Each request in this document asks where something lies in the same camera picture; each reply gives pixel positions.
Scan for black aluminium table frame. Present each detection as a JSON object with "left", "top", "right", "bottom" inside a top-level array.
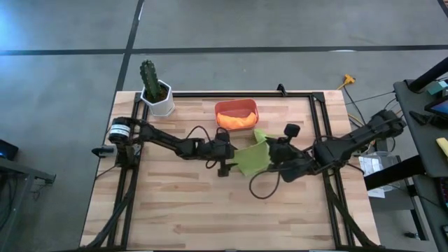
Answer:
[{"left": 82, "top": 91, "right": 381, "bottom": 251}]

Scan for yellow cable plug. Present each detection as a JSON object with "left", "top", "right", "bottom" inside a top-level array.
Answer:
[{"left": 337, "top": 73, "right": 356, "bottom": 90}]

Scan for white hexagonal plant pot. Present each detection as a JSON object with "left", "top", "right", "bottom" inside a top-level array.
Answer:
[{"left": 139, "top": 79, "right": 176, "bottom": 118}]

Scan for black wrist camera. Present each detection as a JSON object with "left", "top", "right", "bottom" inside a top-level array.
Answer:
[
  {"left": 216, "top": 162, "right": 232, "bottom": 178},
  {"left": 283, "top": 122, "right": 302, "bottom": 139}
]

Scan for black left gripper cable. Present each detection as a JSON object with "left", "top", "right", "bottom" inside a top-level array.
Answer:
[{"left": 184, "top": 125, "right": 231, "bottom": 141}]

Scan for clear plastic box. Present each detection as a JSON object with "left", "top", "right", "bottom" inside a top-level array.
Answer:
[{"left": 358, "top": 153, "right": 400, "bottom": 199}]

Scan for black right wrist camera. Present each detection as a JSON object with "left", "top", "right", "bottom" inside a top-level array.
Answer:
[{"left": 283, "top": 122, "right": 302, "bottom": 139}]

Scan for green cactus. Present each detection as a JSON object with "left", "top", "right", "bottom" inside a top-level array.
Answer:
[{"left": 139, "top": 59, "right": 163, "bottom": 101}]

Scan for black device with blue light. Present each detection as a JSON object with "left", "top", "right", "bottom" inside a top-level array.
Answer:
[{"left": 0, "top": 139, "right": 20, "bottom": 162}]

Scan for black desk pole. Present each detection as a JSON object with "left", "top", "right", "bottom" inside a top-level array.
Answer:
[{"left": 408, "top": 57, "right": 448, "bottom": 93}]

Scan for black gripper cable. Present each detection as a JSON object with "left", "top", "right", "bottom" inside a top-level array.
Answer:
[
  {"left": 248, "top": 167, "right": 283, "bottom": 201},
  {"left": 184, "top": 125, "right": 231, "bottom": 141}
]

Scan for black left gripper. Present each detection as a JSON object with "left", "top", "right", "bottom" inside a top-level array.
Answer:
[{"left": 200, "top": 134, "right": 242, "bottom": 167}]

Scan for grey metal side table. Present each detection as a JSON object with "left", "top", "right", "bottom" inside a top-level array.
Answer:
[{"left": 0, "top": 155, "right": 57, "bottom": 252}]

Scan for teal small box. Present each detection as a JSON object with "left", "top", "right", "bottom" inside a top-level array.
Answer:
[{"left": 426, "top": 79, "right": 448, "bottom": 96}]

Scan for orange plastic basket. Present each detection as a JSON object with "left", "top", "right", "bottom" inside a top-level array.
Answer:
[{"left": 213, "top": 98, "right": 260, "bottom": 132}]

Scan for dark grey side desk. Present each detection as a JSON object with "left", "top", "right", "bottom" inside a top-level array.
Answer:
[{"left": 363, "top": 79, "right": 448, "bottom": 252}]

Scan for green microfiber towel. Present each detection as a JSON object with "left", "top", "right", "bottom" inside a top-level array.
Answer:
[{"left": 230, "top": 127, "right": 278, "bottom": 178}]

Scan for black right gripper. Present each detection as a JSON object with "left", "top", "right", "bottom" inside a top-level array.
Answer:
[{"left": 264, "top": 137, "right": 299, "bottom": 166}]

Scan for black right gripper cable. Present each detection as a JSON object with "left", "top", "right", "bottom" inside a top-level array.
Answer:
[{"left": 248, "top": 167, "right": 283, "bottom": 201}]

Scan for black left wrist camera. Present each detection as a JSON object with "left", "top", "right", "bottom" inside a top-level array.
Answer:
[{"left": 216, "top": 162, "right": 232, "bottom": 178}]

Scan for black tablet screen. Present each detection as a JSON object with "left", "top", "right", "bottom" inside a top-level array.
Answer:
[{"left": 423, "top": 97, "right": 448, "bottom": 118}]

